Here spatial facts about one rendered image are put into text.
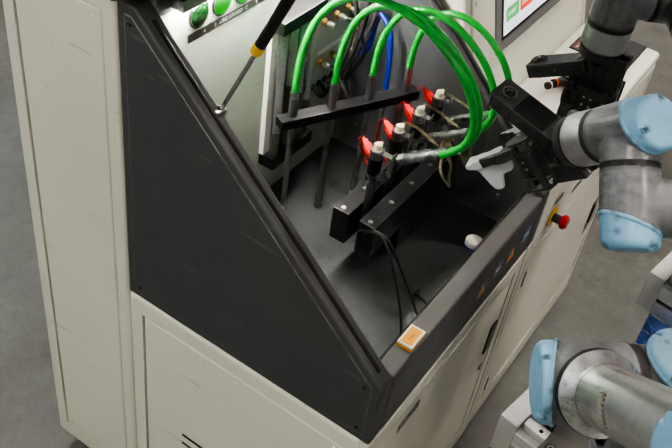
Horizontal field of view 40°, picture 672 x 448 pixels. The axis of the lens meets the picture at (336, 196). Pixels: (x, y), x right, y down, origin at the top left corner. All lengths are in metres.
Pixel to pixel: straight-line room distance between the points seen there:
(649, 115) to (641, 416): 0.36
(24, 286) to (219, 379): 1.28
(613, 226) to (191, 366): 1.01
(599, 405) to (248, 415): 0.90
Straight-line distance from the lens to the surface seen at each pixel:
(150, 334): 1.95
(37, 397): 2.75
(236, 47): 1.73
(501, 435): 1.57
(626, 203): 1.18
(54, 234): 2.00
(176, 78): 1.46
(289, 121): 1.83
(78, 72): 1.65
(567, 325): 3.12
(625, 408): 1.11
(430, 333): 1.67
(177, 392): 2.02
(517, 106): 1.32
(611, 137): 1.20
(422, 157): 1.69
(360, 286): 1.89
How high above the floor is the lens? 2.18
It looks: 41 degrees down
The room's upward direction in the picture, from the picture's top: 9 degrees clockwise
